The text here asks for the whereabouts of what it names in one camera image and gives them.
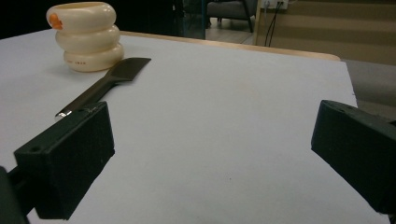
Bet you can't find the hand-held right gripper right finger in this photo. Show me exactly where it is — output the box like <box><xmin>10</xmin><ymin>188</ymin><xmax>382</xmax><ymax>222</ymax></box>
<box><xmin>310</xmin><ymin>99</ymin><xmax>396</xmax><ymax>215</ymax></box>

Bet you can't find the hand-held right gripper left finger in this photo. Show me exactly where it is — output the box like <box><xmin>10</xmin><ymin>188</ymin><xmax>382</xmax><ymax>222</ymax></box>
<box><xmin>13</xmin><ymin>100</ymin><xmax>116</xmax><ymax>221</ymax></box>

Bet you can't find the black spatula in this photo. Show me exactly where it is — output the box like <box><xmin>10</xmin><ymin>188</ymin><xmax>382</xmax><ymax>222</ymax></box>
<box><xmin>54</xmin><ymin>57</ymin><xmax>152</xmax><ymax>121</ymax></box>

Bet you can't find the cream ringed utensil cup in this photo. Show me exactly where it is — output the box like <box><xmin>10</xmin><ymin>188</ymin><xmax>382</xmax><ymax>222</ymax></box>
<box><xmin>46</xmin><ymin>1</ymin><xmax>125</xmax><ymax>73</ymax></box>

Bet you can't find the light wooden cabinet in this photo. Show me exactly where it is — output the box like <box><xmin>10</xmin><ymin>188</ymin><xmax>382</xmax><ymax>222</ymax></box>
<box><xmin>253</xmin><ymin>0</ymin><xmax>396</xmax><ymax>66</ymax></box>

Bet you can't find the white table cover sheet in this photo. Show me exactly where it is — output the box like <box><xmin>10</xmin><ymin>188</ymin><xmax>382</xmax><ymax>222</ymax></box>
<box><xmin>0</xmin><ymin>28</ymin><xmax>387</xmax><ymax>224</ymax></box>

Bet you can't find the white power socket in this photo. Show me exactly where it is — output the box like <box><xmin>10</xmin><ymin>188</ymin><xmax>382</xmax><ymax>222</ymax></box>
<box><xmin>261</xmin><ymin>0</ymin><xmax>290</xmax><ymax>9</ymax></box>

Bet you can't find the grey armchair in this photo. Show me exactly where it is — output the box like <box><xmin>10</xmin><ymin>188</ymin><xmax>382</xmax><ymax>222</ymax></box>
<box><xmin>205</xmin><ymin>0</ymin><xmax>259</xmax><ymax>34</ymax></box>

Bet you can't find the dark cabinet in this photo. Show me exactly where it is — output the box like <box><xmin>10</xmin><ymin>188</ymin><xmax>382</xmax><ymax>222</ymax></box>
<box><xmin>172</xmin><ymin>0</ymin><xmax>206</xmax><ymax>40</ymax></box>

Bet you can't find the black hanging cable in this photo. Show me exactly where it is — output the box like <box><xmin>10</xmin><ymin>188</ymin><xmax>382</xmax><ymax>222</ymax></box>
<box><xmin>264</xmin><ymin>1</ymin><xmax>284</xmax><ymax>48</ymax></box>

